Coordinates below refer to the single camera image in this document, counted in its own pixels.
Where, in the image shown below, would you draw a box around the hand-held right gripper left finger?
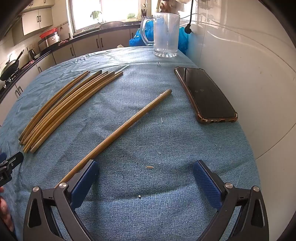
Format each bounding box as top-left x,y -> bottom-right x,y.
23,159 -> 100,241

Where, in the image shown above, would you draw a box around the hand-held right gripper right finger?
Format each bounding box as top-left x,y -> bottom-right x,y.
193,159 -> 270,241

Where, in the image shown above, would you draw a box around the long wooden chopstick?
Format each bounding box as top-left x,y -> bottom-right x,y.
55,89 -> 173,189

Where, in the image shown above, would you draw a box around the group of wooden chopsticks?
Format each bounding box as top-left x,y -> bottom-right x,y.
18,70 -> 124,154

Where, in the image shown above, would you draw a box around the person's left hand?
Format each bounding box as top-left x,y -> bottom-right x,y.
0,197 -> 15,232

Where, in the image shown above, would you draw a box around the blue table cloth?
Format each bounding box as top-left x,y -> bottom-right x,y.
0,46 -> 262,241

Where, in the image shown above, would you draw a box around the gas stove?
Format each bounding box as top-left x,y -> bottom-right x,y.
0,74 -> 21,93

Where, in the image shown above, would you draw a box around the black smartphone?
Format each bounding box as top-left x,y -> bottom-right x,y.
174,67 -> 238,125

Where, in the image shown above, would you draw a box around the black wok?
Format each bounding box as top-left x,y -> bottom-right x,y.
0,50 -> 25,81

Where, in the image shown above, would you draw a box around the steel pot with red lid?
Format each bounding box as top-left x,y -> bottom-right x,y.
38,32 -> 61,53

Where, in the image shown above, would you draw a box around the red plastic basin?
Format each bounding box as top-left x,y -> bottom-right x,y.
39,28 -> 58,39

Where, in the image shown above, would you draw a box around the black kitchen countertop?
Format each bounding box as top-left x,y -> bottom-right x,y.
0,22 -> 153,102

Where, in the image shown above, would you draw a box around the cream base cabinets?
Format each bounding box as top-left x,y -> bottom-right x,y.
0,29 -> 141,126

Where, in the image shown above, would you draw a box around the blue plastic bag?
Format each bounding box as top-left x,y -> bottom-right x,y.
129,22 -> 193,56

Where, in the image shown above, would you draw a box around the glass mug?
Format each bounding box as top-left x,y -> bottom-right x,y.
140,12 -> 180,58

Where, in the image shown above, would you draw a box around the metal wash basin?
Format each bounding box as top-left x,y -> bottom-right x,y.
99,21 -> 125,29

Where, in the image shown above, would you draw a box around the potted green plant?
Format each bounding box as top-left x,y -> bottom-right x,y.
90,10 -> 102,24

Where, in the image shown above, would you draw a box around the tan hanging plastic bag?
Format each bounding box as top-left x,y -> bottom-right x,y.
157,0 -> 173,13

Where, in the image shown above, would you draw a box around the cream wall cabinets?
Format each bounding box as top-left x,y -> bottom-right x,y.
11,0 -> 56,45

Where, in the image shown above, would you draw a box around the black power cable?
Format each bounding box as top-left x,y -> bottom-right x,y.
184,0 -> 194,35

